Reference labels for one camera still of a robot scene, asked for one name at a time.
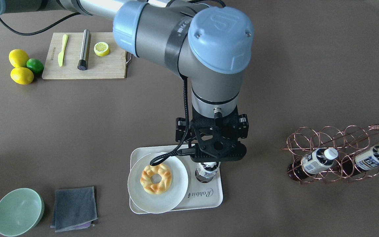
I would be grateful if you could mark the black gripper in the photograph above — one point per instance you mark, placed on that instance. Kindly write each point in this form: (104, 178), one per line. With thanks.
(243, 125)

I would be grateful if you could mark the tea bottle white cap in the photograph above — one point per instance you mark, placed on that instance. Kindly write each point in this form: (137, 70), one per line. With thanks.
(206, 171)

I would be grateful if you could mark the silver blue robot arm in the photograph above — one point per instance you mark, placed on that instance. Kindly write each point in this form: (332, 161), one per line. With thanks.
(208, 47)

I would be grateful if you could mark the white serving tray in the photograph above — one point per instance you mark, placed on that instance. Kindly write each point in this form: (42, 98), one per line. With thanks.
(198, 195)

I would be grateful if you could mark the tea bottle in rack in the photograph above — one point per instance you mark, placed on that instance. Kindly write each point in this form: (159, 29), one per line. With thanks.
(312, 163)
(365, 161)

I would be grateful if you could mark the half cut lemon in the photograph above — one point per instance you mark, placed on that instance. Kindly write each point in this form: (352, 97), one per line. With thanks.
(101, 49)

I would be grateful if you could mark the steel muddler rod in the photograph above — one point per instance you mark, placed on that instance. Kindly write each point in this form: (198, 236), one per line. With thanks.
(82, 63)

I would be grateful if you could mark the grey folded cloth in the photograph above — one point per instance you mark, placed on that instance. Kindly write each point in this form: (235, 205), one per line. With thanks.
(74, 209)

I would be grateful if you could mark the yellow plastic knife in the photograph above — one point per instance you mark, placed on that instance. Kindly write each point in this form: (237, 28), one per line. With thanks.
(65, 38)

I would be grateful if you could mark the green lime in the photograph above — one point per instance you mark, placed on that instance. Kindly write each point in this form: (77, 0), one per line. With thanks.
(35, 65)

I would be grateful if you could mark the yellow lemon outer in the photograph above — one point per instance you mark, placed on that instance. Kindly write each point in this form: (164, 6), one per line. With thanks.
(22, 75)

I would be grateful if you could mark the mint green bowl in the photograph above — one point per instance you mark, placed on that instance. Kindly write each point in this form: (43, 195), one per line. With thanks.
(20, 211)

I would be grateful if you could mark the yellow lemon near board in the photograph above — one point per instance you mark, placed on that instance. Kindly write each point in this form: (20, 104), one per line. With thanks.
(18, 58)

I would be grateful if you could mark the glazed ring donut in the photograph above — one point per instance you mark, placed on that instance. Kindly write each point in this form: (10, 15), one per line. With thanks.
(156, 180)

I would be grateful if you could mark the copper wire bottle rack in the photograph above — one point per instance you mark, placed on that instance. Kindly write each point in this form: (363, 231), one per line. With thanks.
(349, 142)

